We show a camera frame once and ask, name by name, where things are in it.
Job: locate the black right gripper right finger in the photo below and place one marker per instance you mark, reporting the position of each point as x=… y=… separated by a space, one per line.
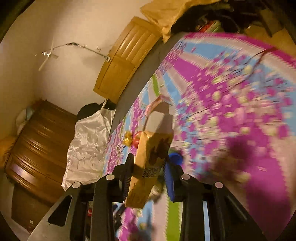
x=210 y=211

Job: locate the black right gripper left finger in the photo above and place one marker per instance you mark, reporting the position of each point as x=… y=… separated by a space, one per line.
x=66 y=219

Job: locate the long tan cardboard box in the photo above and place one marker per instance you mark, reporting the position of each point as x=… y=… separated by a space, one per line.
x=154 y=143

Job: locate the silver satin pillow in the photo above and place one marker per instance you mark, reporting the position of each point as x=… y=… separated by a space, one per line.
x=86 y=152

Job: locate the dark wooden cabinet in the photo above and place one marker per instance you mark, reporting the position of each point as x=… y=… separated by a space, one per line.
x=37 y=163

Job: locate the blue bottle cap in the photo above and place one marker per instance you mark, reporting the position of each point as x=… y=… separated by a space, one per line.
x=176 y=158

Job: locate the yellow crumpled wrapper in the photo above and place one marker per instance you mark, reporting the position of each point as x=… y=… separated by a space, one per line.
x=128 y=139

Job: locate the red apple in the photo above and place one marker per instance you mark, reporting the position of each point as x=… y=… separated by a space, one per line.
x=136 y=139

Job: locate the floral purple bed sheet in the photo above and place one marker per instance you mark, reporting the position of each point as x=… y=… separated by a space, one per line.
x=234 y=101

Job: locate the wooden headboard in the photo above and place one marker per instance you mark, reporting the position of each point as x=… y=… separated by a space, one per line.
x=126 y=55

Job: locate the golden satin cloth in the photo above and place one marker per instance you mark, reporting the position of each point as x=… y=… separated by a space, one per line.
x=165 y=13

